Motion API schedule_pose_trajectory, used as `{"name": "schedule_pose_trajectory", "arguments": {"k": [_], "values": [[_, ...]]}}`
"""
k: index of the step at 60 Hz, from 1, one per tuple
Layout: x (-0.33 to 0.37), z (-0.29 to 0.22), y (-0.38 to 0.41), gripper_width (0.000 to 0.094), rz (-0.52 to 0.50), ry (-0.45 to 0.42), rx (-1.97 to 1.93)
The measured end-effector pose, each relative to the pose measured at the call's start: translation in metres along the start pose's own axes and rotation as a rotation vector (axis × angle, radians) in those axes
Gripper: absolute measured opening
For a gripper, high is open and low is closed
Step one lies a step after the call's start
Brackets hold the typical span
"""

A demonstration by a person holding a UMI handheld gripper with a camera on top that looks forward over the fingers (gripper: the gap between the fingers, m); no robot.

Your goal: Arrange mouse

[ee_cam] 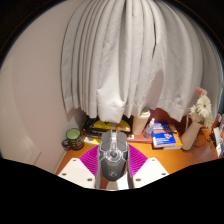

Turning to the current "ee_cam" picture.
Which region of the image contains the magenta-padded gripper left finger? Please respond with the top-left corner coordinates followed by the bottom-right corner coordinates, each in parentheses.
top-left (57, 143), bottom-right (102, 190)

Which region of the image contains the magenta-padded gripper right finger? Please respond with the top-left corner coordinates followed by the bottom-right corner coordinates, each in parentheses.
top-left (125, 143), bottom-right (170, 192)

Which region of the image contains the grey black computer mouse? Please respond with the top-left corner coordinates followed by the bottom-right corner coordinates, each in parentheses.
top-left (97, 129), bottom-right (130, 183)

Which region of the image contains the dark mug with green inside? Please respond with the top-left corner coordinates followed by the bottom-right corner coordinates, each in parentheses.
top-left (61, 127), bottom-right (85, 151)

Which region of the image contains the yellow white book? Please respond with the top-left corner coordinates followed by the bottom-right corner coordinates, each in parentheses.
top-left (83, 135), bottom-right (103, 146)

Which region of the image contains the red book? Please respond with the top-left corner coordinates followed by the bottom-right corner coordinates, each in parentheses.
top-left (126, 132), bottom-right (154, 144)

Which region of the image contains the blue book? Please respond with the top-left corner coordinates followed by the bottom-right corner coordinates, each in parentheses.
top-left (151, 120), bottom-right (178, 149)

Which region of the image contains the clear spray bottle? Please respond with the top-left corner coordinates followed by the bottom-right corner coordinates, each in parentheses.
top-left (143, 117), bottom-right (156, 139)

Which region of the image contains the orange white book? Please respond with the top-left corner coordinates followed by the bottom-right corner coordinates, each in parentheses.
top-left (163, 124), bottom-right (184, 151)

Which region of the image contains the cream tumbler with lid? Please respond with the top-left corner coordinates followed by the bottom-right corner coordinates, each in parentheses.
top-left (132, 107), bottom-right (152, 136)

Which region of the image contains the white pitcher vase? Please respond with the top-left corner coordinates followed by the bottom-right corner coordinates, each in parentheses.
top-left (180, 119), bottom-right (204, 151)

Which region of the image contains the yellow black book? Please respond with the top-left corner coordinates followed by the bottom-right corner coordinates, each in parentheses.
top-left (92, 117), bottom-right (132, 133)

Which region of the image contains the white flower bouquet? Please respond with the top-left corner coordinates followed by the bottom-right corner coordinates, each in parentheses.
top-left (189, 87), bottom-right (214, 129)

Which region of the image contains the white curtain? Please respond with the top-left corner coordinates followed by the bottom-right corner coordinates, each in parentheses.
top-left (59, 0), bottom-right (218, 124)

